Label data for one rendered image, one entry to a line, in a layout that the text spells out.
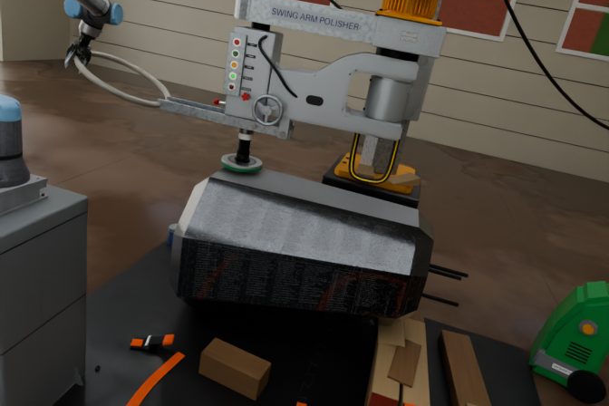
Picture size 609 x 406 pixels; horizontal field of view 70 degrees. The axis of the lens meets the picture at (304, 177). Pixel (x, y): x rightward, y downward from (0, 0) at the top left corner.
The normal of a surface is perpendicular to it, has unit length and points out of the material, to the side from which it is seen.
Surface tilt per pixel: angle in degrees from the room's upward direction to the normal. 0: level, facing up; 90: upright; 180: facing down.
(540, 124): 90
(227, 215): 45
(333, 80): 90
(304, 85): 90
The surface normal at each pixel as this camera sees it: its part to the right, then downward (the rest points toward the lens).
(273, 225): -0.01, -0.45
